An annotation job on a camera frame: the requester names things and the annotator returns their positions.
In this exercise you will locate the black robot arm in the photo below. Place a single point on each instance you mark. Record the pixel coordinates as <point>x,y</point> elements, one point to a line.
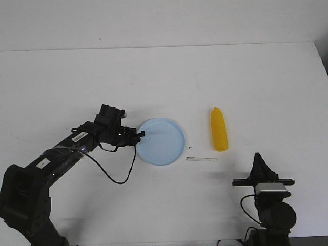
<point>275,217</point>
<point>25,200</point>

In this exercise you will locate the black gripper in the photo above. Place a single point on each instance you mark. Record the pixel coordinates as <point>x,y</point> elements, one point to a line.
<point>266,192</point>
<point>112,132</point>

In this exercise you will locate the light blue round plate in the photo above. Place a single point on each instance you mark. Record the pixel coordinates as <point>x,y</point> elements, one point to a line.
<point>163,143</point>

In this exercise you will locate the yellow toy corn cob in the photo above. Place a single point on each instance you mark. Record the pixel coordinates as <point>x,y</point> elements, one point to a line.
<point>218,129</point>

